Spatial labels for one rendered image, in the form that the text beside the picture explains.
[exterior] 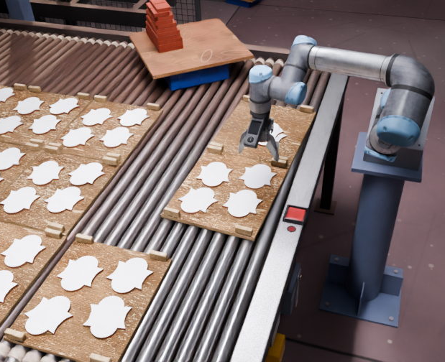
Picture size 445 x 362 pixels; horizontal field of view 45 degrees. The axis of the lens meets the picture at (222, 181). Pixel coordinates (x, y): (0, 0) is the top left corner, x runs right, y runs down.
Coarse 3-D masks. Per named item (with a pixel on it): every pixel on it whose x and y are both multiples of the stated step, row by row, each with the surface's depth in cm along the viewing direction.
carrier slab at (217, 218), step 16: (208, 160) 212; (224, 160) 212; (240, 160) 211; (256, 160) 211; (192, 176) 205; (240, 176) 204; (176, 192) 198; (224, 192) 197; (256, 192) 196; (272, 192) 196; (176, 208) 191; (208, 208) 190; (224, 208) 190; (256, 208) 189; (192, 224) 186; (208, 224) 184; (224, 224) 184; (240, 224) 183; (256, 224) 183
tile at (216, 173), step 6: (216, 162) 209; (204, 168) 207; (210, 168) 207; (216, 168) 207; (222, 168) 206; (204, 174) 204; (210, 174) 204; (216, 174) 204; (222, 174) 204; (228, 174) 204; (204, 180) 201; (210, 180) 201; (216, 180) 201; (222, 180) 201; (228, 180) 201; (210, 186) 199; (216, 186) 199
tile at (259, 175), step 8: (248, 168) 206; (256, 168) 206; (264, 168) 205; (248, 176) 202; (256, 176) 202; (264, 176) 202; (272, 176) 202; (248, 184) 198; (256, 184) 198; (264, 184) 198
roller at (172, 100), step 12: (180, 96) 258; (168, 108) 248; (144, 144) 228; (132, 156) 220; (108, 192) 204; (96, 204) 198; (84, 216) 192; (72, 240) 185; (60, 252) 180; (48, 264) 175; (36, 288) 169; (24, 300) 165; (12, 312) 161; (0, 336) 155
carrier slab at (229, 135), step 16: (240, 112) 239; (272, 112) 238; (288, 112) 237; (304, 112) 237; (224, 128) 229; (240, 128) 229; (288, 128) 227; (304, 128) 227; (224, 144) 220; (288, 144) 218; (288, 160) 210
